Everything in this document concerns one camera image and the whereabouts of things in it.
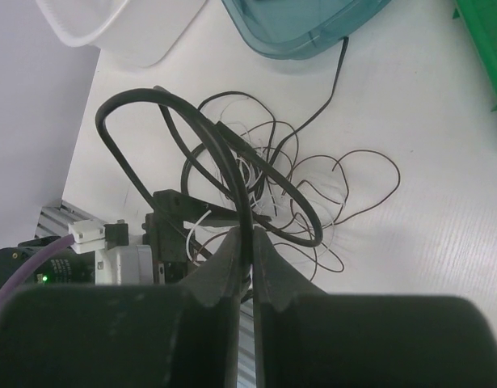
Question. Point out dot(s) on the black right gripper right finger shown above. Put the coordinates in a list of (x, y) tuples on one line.
[(275, 284)]

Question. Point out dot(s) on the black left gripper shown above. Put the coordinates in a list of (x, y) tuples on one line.
[(170, 240)]

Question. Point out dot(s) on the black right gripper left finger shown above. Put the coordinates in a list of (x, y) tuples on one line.
[(200, 324)]

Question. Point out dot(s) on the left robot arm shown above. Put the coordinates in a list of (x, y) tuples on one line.
[(51, 260)]

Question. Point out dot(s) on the white plastic tub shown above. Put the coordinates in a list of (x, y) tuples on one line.
[(140, 32)]

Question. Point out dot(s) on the teal translucent plastic tray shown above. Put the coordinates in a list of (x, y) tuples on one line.
[(295, 29)]

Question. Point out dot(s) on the green plastic tray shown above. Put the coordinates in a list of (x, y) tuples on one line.
[(480, 19)]

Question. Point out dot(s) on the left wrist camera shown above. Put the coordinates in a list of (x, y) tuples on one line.
[(118, 265)]

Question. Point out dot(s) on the aluminium mounting rail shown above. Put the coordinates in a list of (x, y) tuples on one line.
[(54, 220)]

